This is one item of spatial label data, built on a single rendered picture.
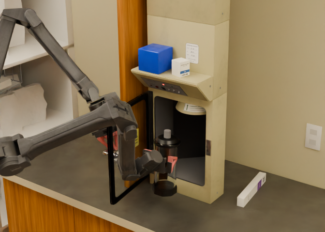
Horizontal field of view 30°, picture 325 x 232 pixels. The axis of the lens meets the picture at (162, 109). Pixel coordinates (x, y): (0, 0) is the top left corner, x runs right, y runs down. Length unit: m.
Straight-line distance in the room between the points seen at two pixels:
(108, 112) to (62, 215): 1.05
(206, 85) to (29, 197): 1.08
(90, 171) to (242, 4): 1.03
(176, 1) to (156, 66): 0.26
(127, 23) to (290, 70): 0.74
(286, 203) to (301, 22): 0.76
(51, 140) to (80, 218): 0.91
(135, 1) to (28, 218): 1.19
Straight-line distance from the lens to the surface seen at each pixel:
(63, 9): 3.41
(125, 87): 2.53
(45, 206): 2.89
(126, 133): 1.91
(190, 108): 2.50
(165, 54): 2.39
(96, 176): 2.84
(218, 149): 2.53
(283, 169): 2.87
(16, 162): 1.90
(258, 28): 2.71
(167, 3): 2.41
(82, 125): 1.87
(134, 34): 2.52
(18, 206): 3.05
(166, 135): 2.42
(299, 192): 2.74
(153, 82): 2.45
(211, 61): 2.35
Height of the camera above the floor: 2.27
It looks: 22 degrees down
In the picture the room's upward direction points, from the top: straight up
